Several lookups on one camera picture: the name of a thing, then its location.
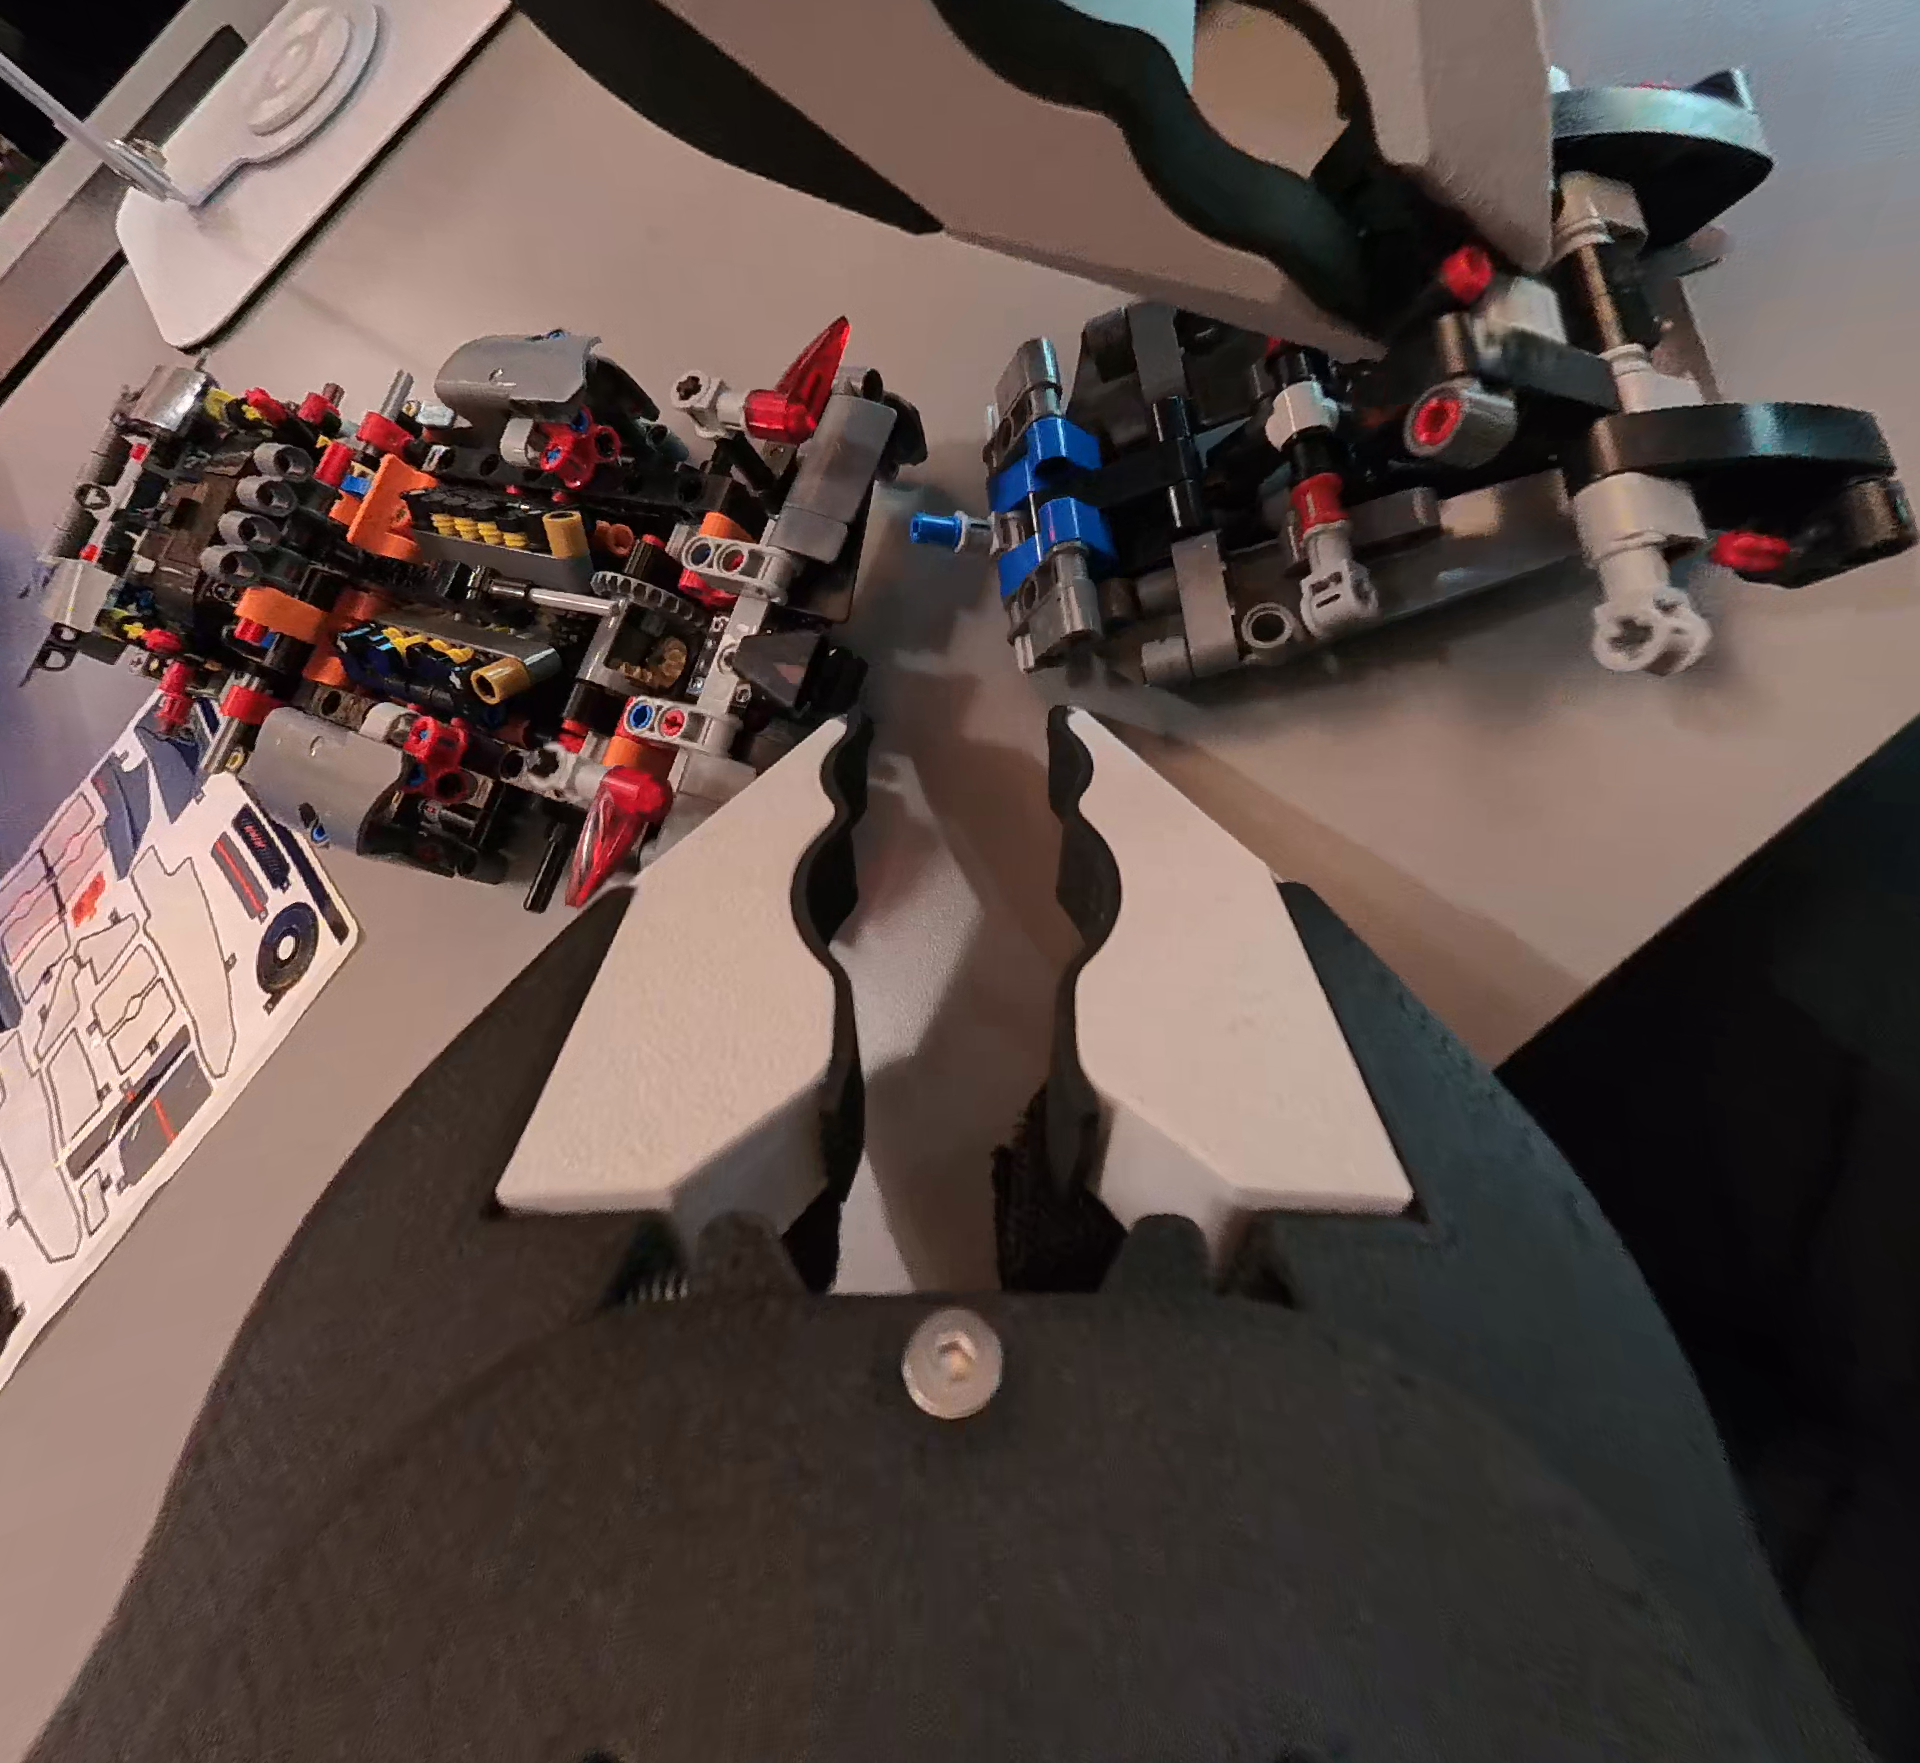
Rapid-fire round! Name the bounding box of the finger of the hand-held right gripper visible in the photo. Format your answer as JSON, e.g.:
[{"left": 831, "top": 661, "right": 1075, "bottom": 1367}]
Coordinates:
[
  {"left": 642, "top": 0, "right": 1390, "bottom": 361},
  {"left": 1185, "top": 0, "right": 1556, "bottom": 277}
]

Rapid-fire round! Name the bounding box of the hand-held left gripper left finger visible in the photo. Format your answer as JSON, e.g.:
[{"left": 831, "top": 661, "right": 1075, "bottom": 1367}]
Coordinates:
[{"left": 494, "top": 713, "right": 876, "bottom": 1254}]

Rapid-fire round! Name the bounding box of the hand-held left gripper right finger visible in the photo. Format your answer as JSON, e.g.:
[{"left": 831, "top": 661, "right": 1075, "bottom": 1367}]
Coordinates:
[{"left": 1044, "top": 707, "right": 1420, "bottom": 1229}]

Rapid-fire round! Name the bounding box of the small black lego assembly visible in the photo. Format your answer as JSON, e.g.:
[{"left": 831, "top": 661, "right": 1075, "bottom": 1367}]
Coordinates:
[{"left": 908, "top": 69, "right": 1899, "bottom": 685}]

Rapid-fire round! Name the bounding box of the large grey lego model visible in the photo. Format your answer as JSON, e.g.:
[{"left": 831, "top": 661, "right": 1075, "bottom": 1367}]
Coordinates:
[{"left": 37, "top": 315, "right": 932, "bottom": 917}]

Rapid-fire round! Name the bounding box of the lego sticker sheet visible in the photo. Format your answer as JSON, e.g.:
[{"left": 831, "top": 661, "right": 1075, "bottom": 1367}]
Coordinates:
[{"left": 0, "top": 690, "right": 360, "bottom": 1389}]

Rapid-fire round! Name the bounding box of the white book stand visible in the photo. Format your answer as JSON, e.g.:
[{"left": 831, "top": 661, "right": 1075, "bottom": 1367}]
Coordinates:
[{"left": 0, "top": 0, "right": 519, "bottom": 356}]

